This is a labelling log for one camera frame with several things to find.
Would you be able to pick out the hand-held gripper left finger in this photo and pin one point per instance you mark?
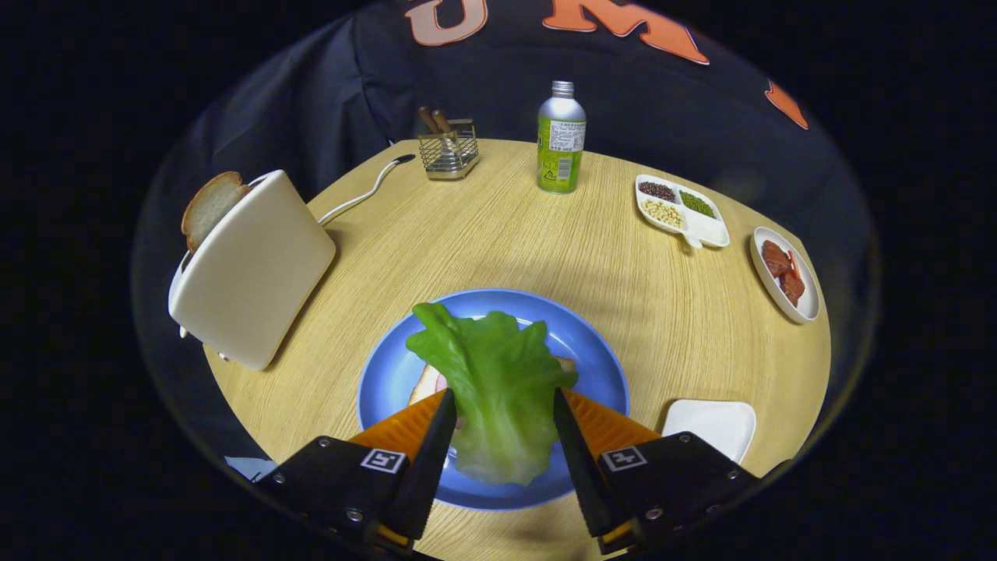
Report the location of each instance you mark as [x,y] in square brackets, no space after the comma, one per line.
[428,467]

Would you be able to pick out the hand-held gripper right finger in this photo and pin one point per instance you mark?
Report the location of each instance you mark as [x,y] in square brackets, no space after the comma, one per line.
[580,467]

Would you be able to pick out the green lettuce leaf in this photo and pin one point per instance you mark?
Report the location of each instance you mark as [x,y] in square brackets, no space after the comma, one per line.
[498,389]

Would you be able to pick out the brown toast slice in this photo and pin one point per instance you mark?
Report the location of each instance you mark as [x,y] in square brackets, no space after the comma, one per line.
[210,206]

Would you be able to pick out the white bread slice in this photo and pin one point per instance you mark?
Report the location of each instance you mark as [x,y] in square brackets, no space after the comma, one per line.
[424,386]

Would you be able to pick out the pink ham slice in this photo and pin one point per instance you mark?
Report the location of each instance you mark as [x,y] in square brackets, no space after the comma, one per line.
[441,383]

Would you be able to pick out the blue round plate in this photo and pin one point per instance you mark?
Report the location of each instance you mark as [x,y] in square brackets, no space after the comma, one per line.
[389,374]

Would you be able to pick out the small white square plate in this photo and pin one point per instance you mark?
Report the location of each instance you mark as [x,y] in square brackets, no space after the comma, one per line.
[713,428]

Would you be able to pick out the white toaster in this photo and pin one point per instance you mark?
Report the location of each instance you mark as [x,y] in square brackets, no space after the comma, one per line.
[257,273]

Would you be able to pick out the pile of yellow soybeans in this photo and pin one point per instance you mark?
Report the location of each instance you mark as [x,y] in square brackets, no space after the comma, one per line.
[662,214]

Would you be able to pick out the white divided dish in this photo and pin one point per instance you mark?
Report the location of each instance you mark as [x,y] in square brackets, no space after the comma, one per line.
[710,230]

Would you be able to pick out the brown meat piece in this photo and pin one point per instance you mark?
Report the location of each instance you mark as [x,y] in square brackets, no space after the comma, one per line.
[776,259]
[792,288]

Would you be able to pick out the white oval plate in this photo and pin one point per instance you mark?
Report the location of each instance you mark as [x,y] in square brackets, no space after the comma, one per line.
[810,300]

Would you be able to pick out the pile of red beans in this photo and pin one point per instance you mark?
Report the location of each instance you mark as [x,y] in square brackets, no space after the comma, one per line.
[657,192]

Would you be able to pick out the pile of green beans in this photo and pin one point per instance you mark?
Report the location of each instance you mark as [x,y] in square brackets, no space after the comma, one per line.
[697,204]

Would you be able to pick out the red sausage slice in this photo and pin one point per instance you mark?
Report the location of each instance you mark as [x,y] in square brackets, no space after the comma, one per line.
[795,265]

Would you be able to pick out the green bottle with silver cap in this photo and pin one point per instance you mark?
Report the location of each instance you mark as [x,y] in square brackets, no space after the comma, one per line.
[561,148]

